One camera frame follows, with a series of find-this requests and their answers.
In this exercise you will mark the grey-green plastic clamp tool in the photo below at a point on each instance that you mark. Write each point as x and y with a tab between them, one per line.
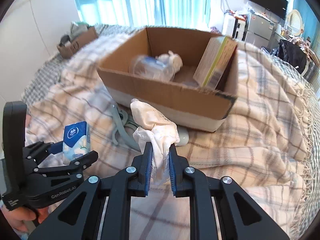
123	120

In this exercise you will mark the cream lace sock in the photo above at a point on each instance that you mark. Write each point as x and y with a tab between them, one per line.
155	128

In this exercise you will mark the white suitcase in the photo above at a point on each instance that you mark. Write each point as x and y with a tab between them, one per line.
231	25

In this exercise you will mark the plaid beige blanket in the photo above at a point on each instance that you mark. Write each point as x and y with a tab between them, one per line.
264	144

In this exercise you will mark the blue white tissue pack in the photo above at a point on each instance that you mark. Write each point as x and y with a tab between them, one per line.
76	141

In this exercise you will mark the white earbuds case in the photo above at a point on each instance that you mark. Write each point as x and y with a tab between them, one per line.
183	136

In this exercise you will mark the person's left hand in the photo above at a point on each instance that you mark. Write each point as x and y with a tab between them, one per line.
17	217

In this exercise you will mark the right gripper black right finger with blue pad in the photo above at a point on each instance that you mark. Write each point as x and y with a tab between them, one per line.
219	208

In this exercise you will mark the silver mini fridge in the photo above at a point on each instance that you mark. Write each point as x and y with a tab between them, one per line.
259	30

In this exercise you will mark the oval white vanity mirror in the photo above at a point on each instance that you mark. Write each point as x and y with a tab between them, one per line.
294	23

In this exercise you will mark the small cardboard box with items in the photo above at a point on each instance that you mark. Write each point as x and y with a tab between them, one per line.
79	35

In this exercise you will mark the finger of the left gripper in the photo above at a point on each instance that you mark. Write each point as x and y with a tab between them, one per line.
53	167
40	150

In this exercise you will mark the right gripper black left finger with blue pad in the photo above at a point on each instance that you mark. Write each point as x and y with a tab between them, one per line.
100	208

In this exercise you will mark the yellow-green product box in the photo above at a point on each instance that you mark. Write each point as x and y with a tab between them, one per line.
214	61

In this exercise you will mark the large open cardboard box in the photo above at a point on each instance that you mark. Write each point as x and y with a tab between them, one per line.
179	100

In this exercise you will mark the green checked bed sheet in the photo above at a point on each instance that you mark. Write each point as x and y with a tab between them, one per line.
50	72

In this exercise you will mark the black jacket on chair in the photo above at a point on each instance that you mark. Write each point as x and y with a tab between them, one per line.
292	54

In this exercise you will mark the clear plastic container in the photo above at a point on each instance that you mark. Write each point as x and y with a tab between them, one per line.
152	68

